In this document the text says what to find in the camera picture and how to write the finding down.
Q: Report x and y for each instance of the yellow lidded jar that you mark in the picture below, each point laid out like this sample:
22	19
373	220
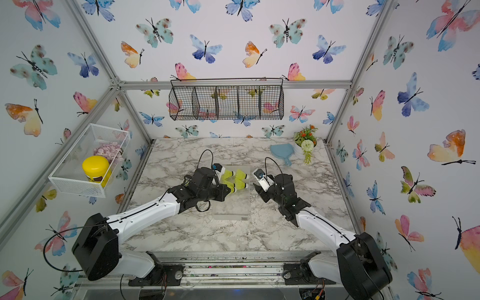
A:
97	169

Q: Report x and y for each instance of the translucent plastic storage box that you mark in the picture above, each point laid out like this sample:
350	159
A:
236	206

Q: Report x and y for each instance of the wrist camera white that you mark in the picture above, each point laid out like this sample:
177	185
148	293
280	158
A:
263	180
218	168

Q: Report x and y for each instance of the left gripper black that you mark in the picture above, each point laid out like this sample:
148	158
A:
222	192

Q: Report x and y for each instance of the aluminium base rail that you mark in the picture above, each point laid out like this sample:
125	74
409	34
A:
300	270

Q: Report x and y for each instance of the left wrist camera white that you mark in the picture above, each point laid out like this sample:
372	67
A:
218	168

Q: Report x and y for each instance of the light blue dustpan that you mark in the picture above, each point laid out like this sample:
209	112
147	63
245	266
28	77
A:
283	152

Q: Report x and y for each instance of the white potted artificial plant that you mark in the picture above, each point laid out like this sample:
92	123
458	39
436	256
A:
306	140

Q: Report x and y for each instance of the pink flower ball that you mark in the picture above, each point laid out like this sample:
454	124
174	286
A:
112	151

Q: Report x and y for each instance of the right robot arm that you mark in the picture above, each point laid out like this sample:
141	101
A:
359	265

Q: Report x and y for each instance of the black wire wall basket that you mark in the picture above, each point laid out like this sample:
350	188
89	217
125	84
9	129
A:
231	99

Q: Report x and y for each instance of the white mesh wall basket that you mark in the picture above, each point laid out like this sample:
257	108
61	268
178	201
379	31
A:
69	177

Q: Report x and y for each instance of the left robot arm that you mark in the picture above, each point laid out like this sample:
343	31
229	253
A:
98	246

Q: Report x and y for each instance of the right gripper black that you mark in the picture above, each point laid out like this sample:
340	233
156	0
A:
261	192

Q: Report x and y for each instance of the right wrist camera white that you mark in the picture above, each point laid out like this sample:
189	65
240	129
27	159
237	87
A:
263	180

